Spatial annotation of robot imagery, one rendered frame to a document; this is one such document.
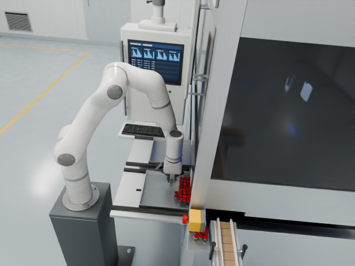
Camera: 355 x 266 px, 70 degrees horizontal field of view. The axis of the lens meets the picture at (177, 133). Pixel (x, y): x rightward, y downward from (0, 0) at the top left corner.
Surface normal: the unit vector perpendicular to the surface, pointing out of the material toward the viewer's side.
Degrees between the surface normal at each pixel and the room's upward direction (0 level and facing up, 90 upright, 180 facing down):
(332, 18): 90
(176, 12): 90
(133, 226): 0
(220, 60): 90
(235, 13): 90
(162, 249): 0
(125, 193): 0
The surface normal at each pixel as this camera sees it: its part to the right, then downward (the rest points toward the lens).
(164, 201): 0.07, -0.81
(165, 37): -0.08, 0.57
